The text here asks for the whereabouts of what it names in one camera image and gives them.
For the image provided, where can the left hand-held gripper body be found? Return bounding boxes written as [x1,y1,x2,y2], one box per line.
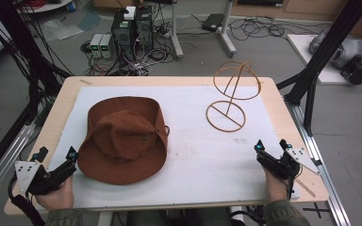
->
[14,160,77,196]

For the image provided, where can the grey power supply unit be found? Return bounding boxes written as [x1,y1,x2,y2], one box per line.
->
[99,33,113,59]
[89,33,104,59]

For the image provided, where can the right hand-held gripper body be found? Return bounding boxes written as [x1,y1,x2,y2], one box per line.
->
[256,147,321,181]

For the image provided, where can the black device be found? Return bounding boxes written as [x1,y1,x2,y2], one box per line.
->
[339,54,362,86]

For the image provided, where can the tangle of floor cables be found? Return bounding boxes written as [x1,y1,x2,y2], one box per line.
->
[80,18,178,77]

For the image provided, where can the black flat box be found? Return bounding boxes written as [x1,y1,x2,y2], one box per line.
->
[200,12,226,33]

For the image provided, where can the black computer tower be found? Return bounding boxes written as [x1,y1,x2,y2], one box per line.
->
[110,5,156,61]

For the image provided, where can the white stand legs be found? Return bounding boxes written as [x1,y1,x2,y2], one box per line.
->
[168,0,239,61]

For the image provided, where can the black tape cross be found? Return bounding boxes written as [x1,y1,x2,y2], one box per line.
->
[302,202,332,219]

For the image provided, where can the aluminium rail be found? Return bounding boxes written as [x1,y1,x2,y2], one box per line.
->
[0,122,36,209]
[286,101,353,226]

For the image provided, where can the white foam mat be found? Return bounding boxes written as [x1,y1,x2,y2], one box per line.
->
[47,85,302,211]

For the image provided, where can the brown felt hat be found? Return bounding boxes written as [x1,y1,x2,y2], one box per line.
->
[76,95,171,186]

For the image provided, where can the white floor board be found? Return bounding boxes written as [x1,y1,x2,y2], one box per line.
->
[287,33,362,86]

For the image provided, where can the person's right hand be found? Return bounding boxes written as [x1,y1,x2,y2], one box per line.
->
[263,167,289,203]

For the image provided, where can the person's left hand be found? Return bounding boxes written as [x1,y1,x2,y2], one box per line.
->
[35,174,75,212]

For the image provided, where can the copper wire hat stand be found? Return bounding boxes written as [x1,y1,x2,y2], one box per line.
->
[205,59,263,134]

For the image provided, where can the black metal frame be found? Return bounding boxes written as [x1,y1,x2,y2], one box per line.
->
[0,0,74,186]
[275,0,362,137]

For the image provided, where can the black floor cables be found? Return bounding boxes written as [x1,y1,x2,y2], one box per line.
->
[227,15,320,42]

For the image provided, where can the white box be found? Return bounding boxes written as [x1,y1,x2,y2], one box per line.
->
[123,6,137,21]

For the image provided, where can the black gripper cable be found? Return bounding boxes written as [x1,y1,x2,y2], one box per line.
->
[7,174,46,226]
[230,205,266,226]

